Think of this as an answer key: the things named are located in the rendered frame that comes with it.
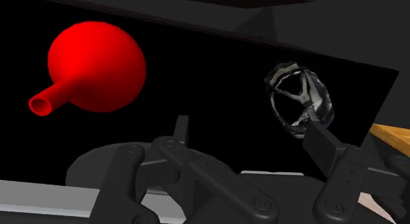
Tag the orange wooden board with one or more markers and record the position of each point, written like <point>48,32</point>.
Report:
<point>394,135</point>

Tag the red round-bellied vase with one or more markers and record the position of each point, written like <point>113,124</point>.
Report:
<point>96,66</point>

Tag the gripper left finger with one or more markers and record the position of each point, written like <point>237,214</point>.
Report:
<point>205,172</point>

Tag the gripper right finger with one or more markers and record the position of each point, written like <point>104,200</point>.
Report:
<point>342,181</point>

